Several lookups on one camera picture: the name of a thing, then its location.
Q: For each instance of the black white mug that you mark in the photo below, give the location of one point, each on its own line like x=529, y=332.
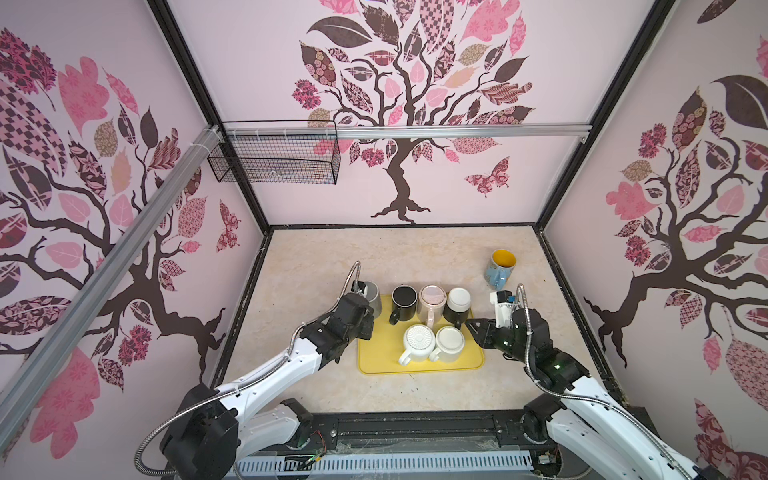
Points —
x=457, y=308

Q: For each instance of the black base frame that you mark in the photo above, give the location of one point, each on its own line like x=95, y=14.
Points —
x=390, y=427

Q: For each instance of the aluminium rail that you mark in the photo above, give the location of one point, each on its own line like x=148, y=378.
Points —
x=19, y=398
x=407, y=132

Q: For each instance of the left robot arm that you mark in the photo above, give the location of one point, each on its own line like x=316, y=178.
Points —
x=215, y=427

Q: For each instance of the blue mug yellow inside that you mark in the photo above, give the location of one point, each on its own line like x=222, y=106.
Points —
x=499, y=269

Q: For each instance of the white slotted cable duct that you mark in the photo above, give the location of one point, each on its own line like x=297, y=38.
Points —
x=359, y=466

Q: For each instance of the aluminium rail left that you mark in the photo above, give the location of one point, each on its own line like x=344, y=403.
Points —
x=19, y=398

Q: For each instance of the cream white mug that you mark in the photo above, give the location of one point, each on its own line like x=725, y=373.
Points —
x=449, y=344

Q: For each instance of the aluminium rail back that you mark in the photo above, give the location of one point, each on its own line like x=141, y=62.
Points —
x=407, y=132

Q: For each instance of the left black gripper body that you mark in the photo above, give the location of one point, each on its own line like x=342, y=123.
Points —
x=364, y=331

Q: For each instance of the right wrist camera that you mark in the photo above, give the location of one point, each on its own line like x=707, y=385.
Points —
x=504, y=304

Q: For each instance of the pink beige mug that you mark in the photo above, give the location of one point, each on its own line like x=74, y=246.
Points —
x=431, y=302

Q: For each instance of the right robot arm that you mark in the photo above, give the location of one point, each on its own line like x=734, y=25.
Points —
x=575, y=411

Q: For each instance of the grey mug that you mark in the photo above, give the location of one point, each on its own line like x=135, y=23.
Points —
x=371, y=292

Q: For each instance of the black wire basket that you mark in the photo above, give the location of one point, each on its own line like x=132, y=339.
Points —
x=278, y=151

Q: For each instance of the white ribbed mug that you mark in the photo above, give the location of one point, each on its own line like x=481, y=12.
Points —
x=418, y=341

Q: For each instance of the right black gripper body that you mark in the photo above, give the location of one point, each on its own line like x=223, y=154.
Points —
x=502, y=339

